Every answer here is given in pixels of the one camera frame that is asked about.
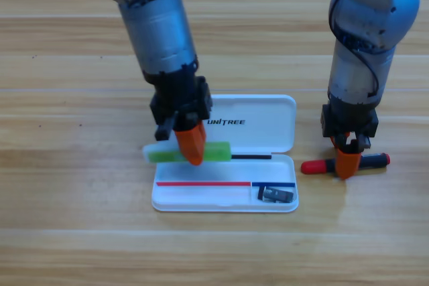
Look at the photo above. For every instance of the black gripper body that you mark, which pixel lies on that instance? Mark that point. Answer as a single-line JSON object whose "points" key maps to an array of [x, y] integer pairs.
{"points": [[179, 98], [348, 118]]}

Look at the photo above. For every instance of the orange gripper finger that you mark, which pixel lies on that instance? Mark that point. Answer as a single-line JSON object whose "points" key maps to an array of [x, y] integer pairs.
{"points": [[348, 163], [203, 137], [334, 142], [191, 145]]}

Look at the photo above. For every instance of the green and white pen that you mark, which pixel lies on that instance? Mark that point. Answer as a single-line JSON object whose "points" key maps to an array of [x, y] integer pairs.
{"points": [[218, 151]]}

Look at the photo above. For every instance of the red and black marker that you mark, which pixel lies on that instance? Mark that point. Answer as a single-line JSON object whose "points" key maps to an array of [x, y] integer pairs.
{"points": [[313, 166]]}

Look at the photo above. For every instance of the white Unitree pencil case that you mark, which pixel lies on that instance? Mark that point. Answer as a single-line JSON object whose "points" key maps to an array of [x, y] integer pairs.
{"points": [[264, 138]]}

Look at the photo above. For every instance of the small black eraser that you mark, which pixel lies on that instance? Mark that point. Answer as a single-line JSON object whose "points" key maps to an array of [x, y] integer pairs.
{"points": [[278, 195]]}

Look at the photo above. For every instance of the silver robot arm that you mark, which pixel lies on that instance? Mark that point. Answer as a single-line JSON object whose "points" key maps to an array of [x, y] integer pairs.
{"points": [[355, 75], [154, 21]]}

